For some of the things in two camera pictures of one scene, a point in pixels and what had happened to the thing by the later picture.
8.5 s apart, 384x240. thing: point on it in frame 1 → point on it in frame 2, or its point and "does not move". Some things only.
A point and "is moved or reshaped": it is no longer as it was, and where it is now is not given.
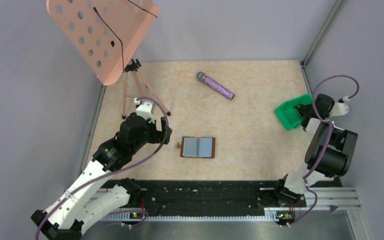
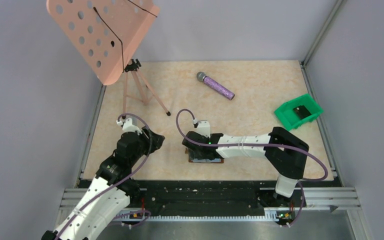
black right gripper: (307, 107) → (198, 155)
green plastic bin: (287, 115) does not move
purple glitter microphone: (201, 76) does not move
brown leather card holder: (197, 147) is moved or reshaped
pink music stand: (104, 33) does not move
